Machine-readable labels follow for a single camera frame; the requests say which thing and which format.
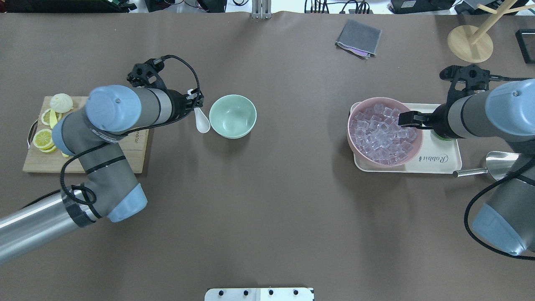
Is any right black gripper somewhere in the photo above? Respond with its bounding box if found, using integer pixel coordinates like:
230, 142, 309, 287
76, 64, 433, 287
398, 105, 451, 138

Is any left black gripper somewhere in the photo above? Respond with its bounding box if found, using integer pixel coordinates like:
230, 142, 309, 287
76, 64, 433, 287
167, 88, 204, 122

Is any white ceramic spoon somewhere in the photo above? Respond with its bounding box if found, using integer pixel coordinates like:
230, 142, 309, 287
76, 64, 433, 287
194, 108, 211, 134

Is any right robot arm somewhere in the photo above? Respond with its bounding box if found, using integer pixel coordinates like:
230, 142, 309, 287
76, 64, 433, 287
398, 79, 535, 261

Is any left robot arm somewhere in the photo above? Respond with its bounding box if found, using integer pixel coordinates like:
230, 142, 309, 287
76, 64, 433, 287
1, 84, 203, 264

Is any pile of clear ice cubes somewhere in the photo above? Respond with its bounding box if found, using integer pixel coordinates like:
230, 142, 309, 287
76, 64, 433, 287
349, 103, 418, 164

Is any mint green bowl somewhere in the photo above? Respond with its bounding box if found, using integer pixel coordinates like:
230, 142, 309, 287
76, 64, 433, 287
209, 94, 258, 139

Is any pink bowl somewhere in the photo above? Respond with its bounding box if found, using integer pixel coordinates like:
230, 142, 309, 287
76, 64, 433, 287
347, 97, 423, 167

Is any metal ice scoop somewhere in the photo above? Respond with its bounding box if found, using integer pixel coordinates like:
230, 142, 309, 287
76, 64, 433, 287
452, 151, 519, 181

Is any green lime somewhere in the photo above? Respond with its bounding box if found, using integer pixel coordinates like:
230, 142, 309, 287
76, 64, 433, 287
432, 132, 455, 141

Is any cream rectangular tray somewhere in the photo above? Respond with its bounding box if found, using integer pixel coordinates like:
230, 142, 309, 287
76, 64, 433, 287
345, 97, 462, 174

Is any wooden cutting board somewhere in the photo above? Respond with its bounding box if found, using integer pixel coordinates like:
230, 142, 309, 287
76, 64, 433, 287
22, 97, 149, 174

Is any grey folded cloth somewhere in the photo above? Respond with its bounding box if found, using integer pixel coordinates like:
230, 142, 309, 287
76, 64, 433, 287
335, 20, 382, 59

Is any wooden cup stand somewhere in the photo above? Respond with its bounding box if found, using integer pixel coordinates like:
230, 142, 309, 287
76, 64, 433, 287
447, 0, 535, 64

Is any black tray right edge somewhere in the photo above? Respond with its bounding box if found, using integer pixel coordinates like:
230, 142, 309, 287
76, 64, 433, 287
515, 29, 535, 64

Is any yellow plastic knife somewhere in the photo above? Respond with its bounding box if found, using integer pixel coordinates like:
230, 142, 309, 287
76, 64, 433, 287
48, 109, 71, 158

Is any lemon slice rear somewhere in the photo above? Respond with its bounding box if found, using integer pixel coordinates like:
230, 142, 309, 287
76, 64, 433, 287
41, 108, 63, 126

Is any lemon slice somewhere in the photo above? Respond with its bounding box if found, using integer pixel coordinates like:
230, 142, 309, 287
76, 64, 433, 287
41, 108, 63, 126
32, 128, 57, 153

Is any lemon slice front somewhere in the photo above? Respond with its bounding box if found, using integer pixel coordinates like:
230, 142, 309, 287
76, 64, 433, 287
32, 128, 57, 153

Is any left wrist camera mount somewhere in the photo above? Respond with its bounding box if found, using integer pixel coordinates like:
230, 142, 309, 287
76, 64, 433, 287
126, 58, 168, 91

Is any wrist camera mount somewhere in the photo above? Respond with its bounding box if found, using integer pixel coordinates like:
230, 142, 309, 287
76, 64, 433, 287
126, 58, 168, 91
439, 64, 490, 105

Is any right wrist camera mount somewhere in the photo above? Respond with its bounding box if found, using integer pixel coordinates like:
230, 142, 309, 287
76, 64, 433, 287
439, 64, 490, 105

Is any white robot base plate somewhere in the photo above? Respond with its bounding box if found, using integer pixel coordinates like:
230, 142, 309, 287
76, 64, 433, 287
204, 287, 315, 301

